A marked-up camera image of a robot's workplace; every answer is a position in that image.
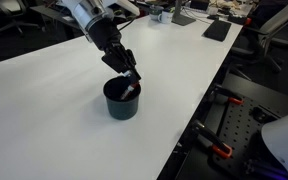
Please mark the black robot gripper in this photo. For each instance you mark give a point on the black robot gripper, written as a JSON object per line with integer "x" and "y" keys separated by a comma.
{"x": 105, "y": 35}

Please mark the red marker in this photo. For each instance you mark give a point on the red marker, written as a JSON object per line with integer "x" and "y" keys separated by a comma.
{"x": 128, "y": 90}

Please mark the dark green mug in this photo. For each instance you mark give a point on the dark green mug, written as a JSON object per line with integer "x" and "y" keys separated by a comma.
{"x": 122, "y": 110}

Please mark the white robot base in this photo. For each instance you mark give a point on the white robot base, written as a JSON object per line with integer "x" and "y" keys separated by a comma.
{"x": 284, "y": 143}

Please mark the white coffee mug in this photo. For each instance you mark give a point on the white coffee mug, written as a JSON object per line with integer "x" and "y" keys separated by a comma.
{"x": 165, "y": 17}

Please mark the black case with red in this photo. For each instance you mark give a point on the black case with red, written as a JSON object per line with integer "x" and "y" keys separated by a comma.
{"x": 239, "y": 19}

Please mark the red background object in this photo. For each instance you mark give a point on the red background object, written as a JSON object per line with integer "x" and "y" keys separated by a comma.
{"x": 139, "y": 13}

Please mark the grey-green cup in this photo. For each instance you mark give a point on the grey-green cup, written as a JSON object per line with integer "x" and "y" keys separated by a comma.
{"x": 154, "y": 12}

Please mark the grey monitor stand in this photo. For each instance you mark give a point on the grey monitor stand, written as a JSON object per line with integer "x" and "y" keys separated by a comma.
{"x": 182, "y": 18}

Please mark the black box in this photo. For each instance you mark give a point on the black box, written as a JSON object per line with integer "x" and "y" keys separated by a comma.
{"x": 199, "y": 4}

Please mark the black flat pad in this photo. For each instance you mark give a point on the black flat pad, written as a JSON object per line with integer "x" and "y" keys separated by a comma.
{"x": 217, "y": 30}

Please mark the black computer mouse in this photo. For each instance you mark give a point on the black computer mouse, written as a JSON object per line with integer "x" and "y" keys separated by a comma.
{"x": 213, "y": 17}

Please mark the white clutter pile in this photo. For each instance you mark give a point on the white clutter pile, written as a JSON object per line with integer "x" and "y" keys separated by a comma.
{"x": 227, "y": 5}

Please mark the dark office chair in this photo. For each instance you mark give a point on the dark office chair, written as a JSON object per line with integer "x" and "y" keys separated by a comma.
{"x": 10, "y": 5}

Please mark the black perforated breadboard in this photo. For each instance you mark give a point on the black perforated breadboard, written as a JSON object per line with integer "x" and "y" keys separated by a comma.
{"x": 244, "y": 126}

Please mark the dark side table slab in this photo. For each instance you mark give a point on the dark side table slab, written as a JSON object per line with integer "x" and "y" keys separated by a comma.
{"x": 267, "y": 93}

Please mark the grey office chair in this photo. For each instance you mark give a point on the grey office chair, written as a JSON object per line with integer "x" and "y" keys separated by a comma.
{"x": 284, "y": 20}

